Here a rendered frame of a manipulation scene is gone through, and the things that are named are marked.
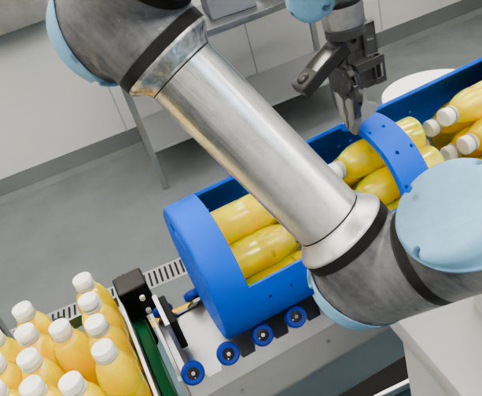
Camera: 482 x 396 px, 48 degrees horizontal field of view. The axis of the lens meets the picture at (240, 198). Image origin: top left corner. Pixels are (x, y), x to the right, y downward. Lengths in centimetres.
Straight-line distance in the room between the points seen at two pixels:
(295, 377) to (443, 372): 46
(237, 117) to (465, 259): 26
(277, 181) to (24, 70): 375
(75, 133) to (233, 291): 354
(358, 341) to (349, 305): 55
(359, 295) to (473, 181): 18
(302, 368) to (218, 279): 31
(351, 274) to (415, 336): 21
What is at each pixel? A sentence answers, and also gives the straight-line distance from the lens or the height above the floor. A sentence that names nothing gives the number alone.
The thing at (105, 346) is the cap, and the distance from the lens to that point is 99.
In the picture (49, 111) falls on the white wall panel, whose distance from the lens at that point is 433.
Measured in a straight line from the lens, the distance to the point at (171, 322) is 106.
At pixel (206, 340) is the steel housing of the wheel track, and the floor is 93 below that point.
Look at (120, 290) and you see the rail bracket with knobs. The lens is 127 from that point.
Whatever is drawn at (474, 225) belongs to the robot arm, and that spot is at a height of 141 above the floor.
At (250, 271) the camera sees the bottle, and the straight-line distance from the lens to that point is 100.
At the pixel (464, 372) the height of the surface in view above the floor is 115.
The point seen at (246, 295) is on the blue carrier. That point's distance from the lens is 96.
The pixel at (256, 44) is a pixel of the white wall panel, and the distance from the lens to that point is 447.
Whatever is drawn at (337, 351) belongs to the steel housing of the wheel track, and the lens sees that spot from 117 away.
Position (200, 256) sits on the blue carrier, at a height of 120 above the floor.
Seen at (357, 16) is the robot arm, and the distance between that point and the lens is 99.
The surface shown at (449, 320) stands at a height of 115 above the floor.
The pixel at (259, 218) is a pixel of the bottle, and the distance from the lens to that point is 102.
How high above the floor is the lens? 174
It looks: 32 degrees down
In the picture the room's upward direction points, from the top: 18 degrees counter-clockwise
